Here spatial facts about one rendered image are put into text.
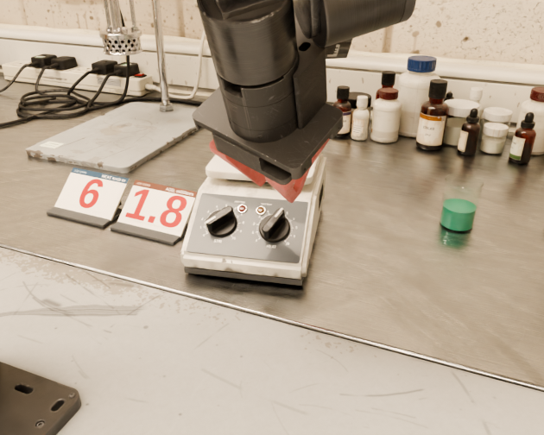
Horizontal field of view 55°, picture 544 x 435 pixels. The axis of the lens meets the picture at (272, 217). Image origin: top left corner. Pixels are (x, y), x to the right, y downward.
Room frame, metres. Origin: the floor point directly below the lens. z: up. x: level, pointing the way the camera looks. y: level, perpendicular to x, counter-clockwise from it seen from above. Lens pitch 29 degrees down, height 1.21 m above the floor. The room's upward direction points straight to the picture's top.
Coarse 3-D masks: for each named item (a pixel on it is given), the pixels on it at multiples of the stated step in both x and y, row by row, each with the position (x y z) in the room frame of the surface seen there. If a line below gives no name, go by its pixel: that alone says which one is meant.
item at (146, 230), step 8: (192, 200) 0.55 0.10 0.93; (192, 208) 0.54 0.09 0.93; (120, 216) 0.56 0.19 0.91; (120, 224) 0.54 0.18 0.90; (128, 224) 0.54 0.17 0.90; (136, 224) 0.54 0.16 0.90; (144, 224) 0.54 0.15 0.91; (152, 224) 0.54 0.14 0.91; (184, 224) 0.53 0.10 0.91; (128, 232) 0.53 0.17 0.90; (136, 232) 0.53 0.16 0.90; (144, 232) 0.53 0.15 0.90; (152, 232) 0.53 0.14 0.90; (160, 232) 0.53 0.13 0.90; (168, 232) 0.52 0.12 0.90; (176, 232) 0.52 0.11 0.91; (184, 232) 0.53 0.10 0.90; (160, 240) 0.51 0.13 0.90; (168, 240) 0.51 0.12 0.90; (176, 240) 0.51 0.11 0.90
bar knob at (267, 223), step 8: (280, 208) 0.46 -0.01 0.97; (272, 216) 0.45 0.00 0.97; (280, 216) 0.45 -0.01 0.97; (264, 224) 0.45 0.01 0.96; (272, 224) 0.45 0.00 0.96; (280, 224) 0.46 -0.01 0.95; (288, 224) 0.46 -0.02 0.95; (264, 232) 0.44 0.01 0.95; (272, 232) 0.45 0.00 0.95; (280, 232) 0.45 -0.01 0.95; (288, 232) 0.45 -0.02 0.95; (272, 240) 0.44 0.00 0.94; (280, 240) 0.44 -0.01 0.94
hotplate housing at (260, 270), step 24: (216, 192) 0.50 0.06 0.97; (240, 192) 0.50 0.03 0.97; (264, 192) 0.50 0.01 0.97; (312, 192) 0.50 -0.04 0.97; (192, 216) 0.49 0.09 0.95; (312, 216) 0.47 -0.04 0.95; (312, 240) 0.47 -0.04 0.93; (192, 264) 0.44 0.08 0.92; (216, 264) 0.44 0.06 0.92; (240, 264) 0.43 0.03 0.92; (264, 264) 0.43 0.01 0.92; (288, 264) 0.43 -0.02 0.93
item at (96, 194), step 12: (72, 180) 0.62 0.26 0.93; (84, 180) 0.61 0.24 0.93; (96, 180) 0.61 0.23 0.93; (108, 180) 0.60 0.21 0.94; (72, 192) 0.60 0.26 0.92; (84, 192) 0.60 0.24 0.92; (96, 192) 0.59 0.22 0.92; (108, 192) 0.59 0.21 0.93; (120, 192) 0.58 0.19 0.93; (72, 204) 0.59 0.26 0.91; (84, 204) 0.58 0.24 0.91; (96, 204) 0.58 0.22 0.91; (108, 204) 0.58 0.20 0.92
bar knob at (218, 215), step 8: (224, 208) 0.47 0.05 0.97; (232, 208) 0.47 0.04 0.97; (216, 216) 0.46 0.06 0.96; (224, 216) 0.46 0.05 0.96; (232, 216) 0.47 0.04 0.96; (208, 224) 0.45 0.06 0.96; (216, 224) 0.46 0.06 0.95; (224, 224) 0.46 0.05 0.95; (232, 224) 0.46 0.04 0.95; (216, 232) 0.46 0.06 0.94; (224, 232) 0.46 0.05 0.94
